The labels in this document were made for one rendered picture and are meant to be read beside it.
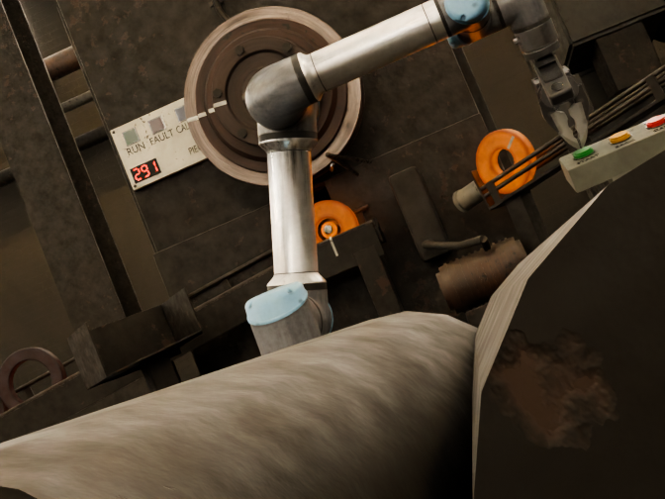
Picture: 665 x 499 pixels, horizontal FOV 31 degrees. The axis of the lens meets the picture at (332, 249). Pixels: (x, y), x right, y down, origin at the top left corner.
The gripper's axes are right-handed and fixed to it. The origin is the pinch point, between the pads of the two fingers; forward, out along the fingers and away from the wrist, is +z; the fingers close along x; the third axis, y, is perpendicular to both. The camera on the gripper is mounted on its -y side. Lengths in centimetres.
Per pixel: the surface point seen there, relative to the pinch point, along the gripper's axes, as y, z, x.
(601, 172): -5.5, 5.5, -1.2
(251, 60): 80, -33, 61
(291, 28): 87, -35, 49
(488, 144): 61, 7, 14
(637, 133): -0.5, 2.5, -10.9
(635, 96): 34.5, 4.5, -18.4
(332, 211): 74, 11, 57
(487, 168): 60, 13, 17
